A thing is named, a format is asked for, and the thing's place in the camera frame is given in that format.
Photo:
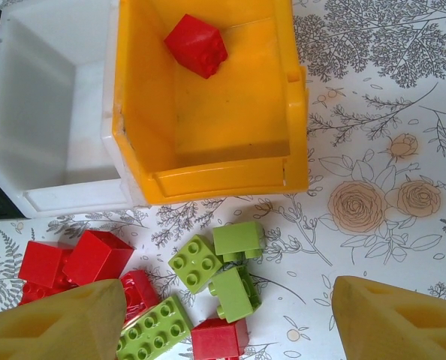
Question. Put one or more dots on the white plastic bin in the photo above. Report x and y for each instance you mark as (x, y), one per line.
(31, 112)

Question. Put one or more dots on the green long lego brick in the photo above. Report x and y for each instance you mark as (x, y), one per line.
(155, 330)

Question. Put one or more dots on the red square lego brick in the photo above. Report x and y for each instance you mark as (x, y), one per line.
(215, 341)
(193, 41)
(95, 258)
(39, 262)

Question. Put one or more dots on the green square lego brick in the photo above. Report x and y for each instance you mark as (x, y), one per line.
(234, 238)
(230, 292)
(193, 262)

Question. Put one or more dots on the yellow plastic bin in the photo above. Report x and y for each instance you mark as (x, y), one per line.
(226, 112)

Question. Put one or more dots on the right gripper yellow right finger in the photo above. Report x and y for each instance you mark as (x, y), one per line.
(395, 330)

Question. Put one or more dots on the red long lego brick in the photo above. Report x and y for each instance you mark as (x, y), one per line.
(140, 292)

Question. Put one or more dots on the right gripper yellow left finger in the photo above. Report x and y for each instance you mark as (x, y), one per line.
(50, 330)

